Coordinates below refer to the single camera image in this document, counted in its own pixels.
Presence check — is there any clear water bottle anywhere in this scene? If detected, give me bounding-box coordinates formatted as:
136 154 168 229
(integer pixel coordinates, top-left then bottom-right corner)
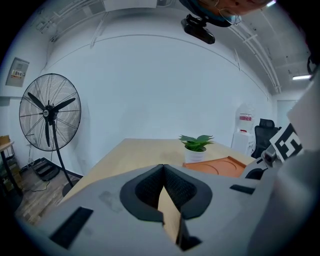
235 102 256 134

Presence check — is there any small wooden side table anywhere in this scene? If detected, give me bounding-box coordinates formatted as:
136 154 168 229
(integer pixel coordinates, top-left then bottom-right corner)
0 140 24 198

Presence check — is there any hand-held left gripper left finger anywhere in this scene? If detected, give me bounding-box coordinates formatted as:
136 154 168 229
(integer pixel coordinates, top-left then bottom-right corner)
14 164 191 256

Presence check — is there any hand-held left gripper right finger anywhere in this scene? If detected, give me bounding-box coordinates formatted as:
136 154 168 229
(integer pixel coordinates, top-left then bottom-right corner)
163 164 264 256

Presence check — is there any grey electrical panel box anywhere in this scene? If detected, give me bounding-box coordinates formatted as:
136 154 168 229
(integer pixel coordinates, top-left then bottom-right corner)
5 56 30 88

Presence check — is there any black head-worn camera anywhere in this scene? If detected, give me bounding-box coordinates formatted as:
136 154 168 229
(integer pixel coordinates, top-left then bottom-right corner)
180 13 216 45

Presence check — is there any white water dispenser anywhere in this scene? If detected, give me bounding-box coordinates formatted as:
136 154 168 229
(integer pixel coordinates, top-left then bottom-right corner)
230 130 256 155

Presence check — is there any person's face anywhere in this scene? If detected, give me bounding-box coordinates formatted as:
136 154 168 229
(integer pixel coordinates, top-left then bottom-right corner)
178 0 271 28

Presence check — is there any black mesh office chair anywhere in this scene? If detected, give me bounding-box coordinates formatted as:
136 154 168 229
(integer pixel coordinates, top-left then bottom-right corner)
250 118 283 160

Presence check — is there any black pedestal fan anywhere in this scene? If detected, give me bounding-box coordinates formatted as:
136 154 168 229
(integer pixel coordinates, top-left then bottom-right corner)
18 72 84 199

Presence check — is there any orange tray container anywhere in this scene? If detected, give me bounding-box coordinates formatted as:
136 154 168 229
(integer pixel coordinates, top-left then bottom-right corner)
182 155 254 179

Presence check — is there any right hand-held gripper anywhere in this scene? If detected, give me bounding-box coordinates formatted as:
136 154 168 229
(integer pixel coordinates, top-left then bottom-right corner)
239 77 320 256

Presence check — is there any ceiling tube light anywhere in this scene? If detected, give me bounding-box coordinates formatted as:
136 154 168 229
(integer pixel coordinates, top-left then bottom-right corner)
292 73 313 81

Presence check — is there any black hanging cable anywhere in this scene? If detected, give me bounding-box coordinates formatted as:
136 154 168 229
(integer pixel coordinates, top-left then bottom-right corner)
306 52 316 76

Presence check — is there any green plant in white pot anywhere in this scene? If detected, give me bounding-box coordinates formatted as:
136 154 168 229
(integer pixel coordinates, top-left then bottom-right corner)
178 134 215 165

